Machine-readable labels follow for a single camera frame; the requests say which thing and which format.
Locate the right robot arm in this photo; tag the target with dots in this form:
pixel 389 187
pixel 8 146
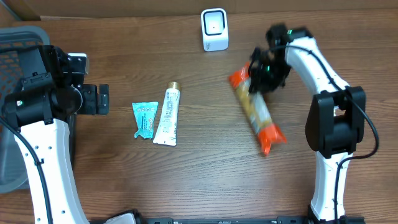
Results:
pixel 335 122

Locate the white tube gold cap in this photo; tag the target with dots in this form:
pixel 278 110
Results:
pixel 166 133

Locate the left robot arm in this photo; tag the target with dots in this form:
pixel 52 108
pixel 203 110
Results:
pixel 50 174

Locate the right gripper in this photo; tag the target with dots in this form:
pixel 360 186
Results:
pixel 259 73

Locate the grey plastic shopping basket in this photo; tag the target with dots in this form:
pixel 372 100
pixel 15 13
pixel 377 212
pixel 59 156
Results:
pixel 39 84

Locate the orange spaghetti packet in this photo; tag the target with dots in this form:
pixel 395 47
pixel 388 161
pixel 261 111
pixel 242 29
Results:
pixel 256 111

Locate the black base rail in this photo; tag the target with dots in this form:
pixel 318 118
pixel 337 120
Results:
pixel 278 220

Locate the teal snack packet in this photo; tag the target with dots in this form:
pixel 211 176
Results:
pixel 144 113

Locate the brown cardboard backdrop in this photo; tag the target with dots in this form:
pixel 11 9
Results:
pixel 33 9

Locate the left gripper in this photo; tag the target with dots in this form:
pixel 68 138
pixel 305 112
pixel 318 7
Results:
pixel 103 99

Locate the white barcode scanner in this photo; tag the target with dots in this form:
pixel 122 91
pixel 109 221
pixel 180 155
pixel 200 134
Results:
pixel 214 27

